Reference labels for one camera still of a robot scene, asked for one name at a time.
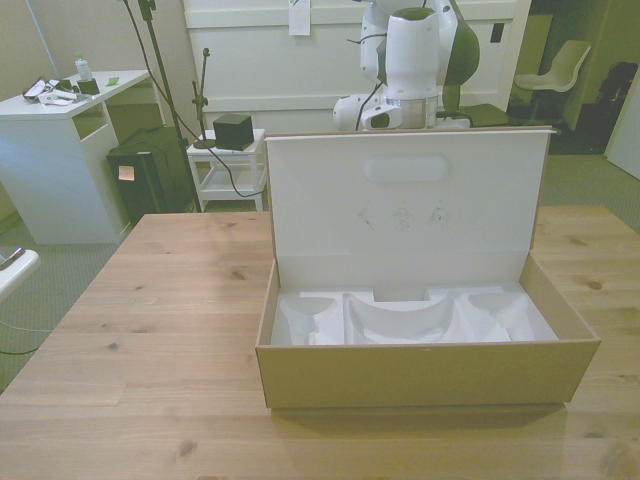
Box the white paper sheet on door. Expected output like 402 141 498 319
288 0 309 37

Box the white moulded foam insert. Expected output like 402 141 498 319
270 283 558 347

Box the black bag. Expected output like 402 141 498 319
595 61 640 157

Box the black cable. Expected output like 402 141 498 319
175 112 266 199

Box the black microphone stand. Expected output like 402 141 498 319
191 47 219 151

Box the white controller on desk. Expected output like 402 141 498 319
38 90 77 108

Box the black cube speaker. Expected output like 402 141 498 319
212 113 252 150

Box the brown cardboard box with lid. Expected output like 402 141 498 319
255 125 600 412

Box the small white side table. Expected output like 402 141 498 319
186 128 268 213

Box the black computer tower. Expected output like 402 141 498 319
105 127 196 227

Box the white plastic chair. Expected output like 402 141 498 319
512 39 592 125

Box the black tripod stand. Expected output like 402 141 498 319
117 0 202 214

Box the white desk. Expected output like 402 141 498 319
0 69 153 246

